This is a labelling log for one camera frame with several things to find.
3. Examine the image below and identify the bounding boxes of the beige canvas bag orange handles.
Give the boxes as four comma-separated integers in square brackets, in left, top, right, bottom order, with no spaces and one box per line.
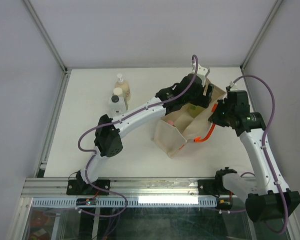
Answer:
[153,86,226,158]

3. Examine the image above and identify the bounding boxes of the cream pump lotion bottle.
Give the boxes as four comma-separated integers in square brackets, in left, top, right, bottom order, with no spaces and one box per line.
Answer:
[115,73,131,101]

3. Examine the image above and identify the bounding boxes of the yellow bottle beige round cap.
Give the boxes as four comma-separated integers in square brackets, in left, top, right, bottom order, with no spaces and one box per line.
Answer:
[113,87,128,110]

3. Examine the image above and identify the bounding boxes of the white bottle black cap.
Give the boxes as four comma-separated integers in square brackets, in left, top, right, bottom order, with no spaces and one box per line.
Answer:
[108,95,123,116]

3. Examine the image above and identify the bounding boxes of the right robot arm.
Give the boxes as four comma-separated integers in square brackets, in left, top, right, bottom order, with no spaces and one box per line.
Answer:
[209,90,300,222]

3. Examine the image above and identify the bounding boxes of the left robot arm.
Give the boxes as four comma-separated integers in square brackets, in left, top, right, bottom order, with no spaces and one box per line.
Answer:
[76,73,214,194]

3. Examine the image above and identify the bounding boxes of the green bottle beige cap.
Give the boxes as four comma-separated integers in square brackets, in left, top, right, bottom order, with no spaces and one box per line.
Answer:
[187,104,205,118]

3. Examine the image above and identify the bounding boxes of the black connector box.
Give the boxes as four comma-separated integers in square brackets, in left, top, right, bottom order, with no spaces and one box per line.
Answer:
[215,199,233,211]

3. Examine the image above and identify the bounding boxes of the small electronics board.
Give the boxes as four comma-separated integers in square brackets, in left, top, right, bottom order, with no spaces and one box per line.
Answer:
[76,198,98,206]

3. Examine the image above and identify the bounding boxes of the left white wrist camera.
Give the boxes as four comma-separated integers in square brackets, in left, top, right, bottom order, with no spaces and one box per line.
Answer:
[191,62,210,86]

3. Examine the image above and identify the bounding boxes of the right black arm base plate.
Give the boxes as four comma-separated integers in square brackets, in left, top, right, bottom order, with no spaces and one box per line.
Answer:
[197,179,234,198]

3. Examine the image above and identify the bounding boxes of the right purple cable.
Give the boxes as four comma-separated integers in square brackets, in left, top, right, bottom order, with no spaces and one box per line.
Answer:
[227,74,289,235]

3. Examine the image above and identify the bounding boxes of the purple cable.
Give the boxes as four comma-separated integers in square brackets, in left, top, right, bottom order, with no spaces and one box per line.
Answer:
[77,54,199,216]
[227,74,289,235]

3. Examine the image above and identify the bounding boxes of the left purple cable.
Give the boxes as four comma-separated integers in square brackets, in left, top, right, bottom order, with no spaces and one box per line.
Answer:
[77,54,199,216]

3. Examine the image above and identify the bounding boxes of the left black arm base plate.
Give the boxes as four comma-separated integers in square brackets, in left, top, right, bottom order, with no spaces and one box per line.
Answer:
[66,179,110,196]

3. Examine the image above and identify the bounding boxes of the aluminium mounting rail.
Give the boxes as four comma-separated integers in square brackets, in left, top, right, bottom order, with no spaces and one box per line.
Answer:
[21,177,214,198]

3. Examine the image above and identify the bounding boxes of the grey slotted cable duct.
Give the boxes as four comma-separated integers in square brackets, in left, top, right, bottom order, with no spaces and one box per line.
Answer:
[32,195,217,208]

